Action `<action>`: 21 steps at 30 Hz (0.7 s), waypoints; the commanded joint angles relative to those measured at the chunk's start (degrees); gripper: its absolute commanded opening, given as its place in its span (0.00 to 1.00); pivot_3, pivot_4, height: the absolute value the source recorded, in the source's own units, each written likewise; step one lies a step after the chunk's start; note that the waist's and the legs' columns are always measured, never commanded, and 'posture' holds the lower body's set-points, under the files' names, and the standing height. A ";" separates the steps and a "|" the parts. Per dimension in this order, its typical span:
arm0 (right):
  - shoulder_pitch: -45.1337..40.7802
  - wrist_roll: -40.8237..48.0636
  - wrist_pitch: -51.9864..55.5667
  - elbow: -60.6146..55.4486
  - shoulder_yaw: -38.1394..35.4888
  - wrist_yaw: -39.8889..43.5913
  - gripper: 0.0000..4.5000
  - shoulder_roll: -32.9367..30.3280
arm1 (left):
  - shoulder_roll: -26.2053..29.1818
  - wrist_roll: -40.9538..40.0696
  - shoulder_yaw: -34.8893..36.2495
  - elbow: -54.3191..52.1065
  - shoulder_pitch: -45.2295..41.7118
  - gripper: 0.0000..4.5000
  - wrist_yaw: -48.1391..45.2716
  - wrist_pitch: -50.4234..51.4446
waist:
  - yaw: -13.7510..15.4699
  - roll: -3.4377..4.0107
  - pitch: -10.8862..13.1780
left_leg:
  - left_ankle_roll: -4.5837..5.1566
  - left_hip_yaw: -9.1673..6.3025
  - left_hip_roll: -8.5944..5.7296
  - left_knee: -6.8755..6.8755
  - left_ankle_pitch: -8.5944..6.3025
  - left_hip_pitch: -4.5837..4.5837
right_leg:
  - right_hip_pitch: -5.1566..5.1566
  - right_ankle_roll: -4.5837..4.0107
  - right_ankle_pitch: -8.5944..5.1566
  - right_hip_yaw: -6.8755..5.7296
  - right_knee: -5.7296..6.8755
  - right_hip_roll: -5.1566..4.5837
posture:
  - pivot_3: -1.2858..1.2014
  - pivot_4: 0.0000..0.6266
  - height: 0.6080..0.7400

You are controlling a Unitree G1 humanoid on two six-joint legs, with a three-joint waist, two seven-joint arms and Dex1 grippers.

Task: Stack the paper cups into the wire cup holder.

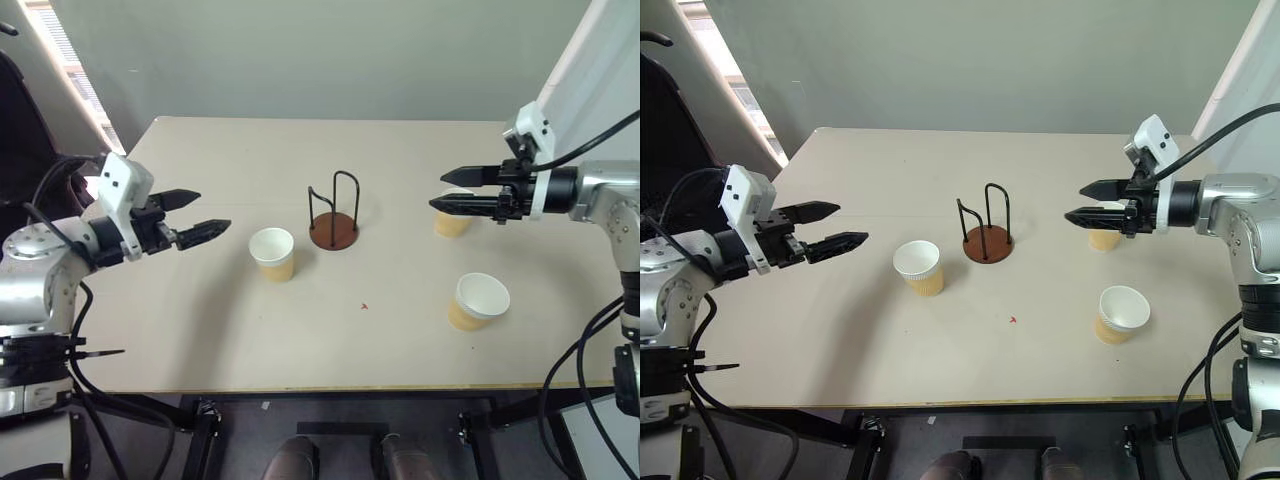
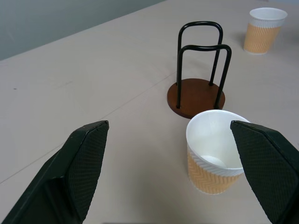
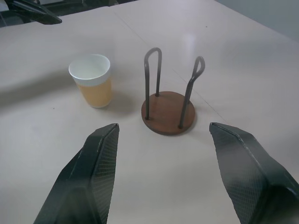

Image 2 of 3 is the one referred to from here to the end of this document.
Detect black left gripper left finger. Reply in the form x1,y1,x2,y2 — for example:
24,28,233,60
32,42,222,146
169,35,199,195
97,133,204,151
0,120,110,224

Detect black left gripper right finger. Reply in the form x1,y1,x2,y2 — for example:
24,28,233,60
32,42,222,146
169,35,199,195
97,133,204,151
230,120,299,224

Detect black wire cup holder stand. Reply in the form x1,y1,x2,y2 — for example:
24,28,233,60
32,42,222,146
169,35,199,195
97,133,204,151
167,21,232,119

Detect orange ribbed paper cup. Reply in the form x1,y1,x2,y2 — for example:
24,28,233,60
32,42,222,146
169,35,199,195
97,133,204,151
186,110,252,196
243,7,288,56

